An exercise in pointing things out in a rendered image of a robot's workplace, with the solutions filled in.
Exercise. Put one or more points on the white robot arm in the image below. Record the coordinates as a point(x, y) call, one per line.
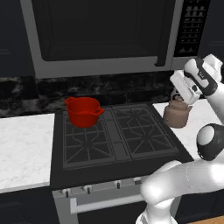
point(186, 178)

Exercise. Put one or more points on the black and silver stove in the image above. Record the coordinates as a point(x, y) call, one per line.
point(116, 140)

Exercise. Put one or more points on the brown kettle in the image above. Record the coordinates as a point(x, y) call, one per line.
point(175, 115)

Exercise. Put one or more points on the dark wall cupboard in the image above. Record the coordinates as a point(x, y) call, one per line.
point(214, 29)
point(14, 38)

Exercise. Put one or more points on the red pot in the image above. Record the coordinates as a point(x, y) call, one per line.
point(83, 112)

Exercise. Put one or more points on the silver stove knob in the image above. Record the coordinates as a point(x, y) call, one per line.
point(66, 192)
point(137, 181)
point(88, 189)
point(118, 184)

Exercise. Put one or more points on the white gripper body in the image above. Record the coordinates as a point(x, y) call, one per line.
point(183, 85)

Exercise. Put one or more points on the silver microwave oven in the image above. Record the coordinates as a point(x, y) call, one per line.
point(102, 67)

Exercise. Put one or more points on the dark base cupboard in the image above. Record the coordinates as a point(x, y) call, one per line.
point(201, 207)
point(26, 207)

